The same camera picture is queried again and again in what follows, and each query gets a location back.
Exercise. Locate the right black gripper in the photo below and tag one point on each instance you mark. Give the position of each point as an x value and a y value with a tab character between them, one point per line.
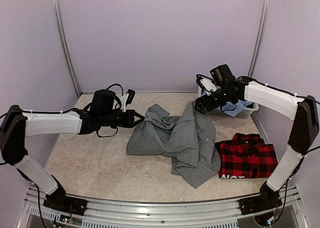
200	100

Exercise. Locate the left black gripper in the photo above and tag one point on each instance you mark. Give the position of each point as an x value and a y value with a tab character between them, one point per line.
129	121

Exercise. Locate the grey long sleeve shirt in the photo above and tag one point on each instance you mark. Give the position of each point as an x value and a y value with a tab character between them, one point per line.
189	140

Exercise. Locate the white plastic laundry basket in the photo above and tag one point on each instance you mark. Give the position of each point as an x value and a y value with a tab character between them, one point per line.
242	109

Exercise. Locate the red black plaid shirt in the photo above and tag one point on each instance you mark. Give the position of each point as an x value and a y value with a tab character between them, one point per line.
246	156

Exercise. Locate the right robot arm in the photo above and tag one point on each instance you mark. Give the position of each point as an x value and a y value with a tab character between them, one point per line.
223	87

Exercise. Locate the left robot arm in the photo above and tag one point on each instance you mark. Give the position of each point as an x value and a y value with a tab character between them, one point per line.
105	110

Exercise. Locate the light blue shirt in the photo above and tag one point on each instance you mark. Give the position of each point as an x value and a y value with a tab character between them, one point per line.
209	104

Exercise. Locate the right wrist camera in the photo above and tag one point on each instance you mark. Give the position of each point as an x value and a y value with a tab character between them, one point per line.
206	84

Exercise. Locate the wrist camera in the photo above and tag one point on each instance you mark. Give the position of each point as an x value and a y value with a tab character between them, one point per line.
126	99
206	84

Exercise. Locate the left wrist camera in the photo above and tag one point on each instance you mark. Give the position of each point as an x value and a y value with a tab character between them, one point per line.
126	99

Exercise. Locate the right aluminium frame post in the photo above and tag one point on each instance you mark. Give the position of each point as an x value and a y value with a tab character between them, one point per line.
259	37

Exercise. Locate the aluminium frame post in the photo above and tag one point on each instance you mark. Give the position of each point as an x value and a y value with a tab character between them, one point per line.
259	37
65	48

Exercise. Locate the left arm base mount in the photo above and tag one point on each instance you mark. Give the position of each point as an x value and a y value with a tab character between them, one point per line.
67	204

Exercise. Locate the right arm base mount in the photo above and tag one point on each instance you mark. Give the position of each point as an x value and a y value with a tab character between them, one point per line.
266	199

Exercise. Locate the left aluminium frame post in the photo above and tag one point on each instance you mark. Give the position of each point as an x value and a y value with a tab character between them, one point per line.
65	48

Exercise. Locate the front aluminium rail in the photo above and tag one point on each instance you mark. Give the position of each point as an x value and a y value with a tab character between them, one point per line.
112	213

